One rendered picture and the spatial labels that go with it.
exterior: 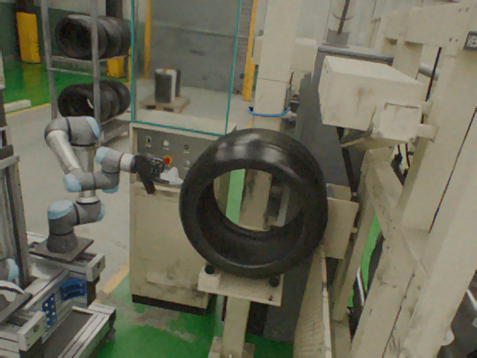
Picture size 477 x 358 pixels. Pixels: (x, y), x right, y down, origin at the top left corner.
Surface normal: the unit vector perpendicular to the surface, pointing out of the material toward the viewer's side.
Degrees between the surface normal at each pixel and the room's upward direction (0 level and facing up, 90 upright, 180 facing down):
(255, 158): 79
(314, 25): 90
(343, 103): 90
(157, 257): 90
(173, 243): 91
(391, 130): 72
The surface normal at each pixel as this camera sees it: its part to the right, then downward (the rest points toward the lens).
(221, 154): -0.38, -0.35
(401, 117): -0.10, 0.13
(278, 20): -0.14, 0.42
